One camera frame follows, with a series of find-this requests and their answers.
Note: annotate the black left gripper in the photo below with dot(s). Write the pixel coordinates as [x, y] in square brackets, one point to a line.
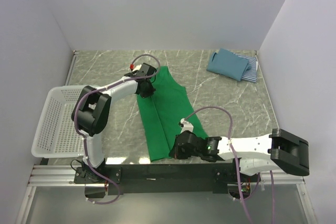
[150, 91]

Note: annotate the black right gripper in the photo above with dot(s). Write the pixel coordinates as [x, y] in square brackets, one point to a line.
[176, 153]

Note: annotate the green tank top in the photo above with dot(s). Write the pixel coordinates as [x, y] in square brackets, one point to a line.
[162, 112]

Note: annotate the teal blue tank top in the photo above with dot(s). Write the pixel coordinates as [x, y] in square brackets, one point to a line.
[228, 64]

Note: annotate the blue white striped tank top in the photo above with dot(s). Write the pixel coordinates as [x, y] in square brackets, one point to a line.
[251, 73]

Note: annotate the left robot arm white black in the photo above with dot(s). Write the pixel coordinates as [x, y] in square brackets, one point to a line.
[91, 112]

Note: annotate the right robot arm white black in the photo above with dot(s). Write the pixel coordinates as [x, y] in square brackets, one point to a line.
[278, 150]

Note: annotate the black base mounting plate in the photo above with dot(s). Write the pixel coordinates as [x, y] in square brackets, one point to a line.
[218, 178]

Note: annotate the white plastic laundry basket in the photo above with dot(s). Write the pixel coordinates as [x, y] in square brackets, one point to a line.
[55, 135]

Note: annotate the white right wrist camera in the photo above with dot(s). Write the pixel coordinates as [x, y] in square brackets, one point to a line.
[186, 126]

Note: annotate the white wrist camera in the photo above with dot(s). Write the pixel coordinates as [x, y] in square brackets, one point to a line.
[135, 68]
[186, 126]

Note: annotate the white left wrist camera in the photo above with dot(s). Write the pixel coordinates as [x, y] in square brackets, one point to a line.
[135, 68]

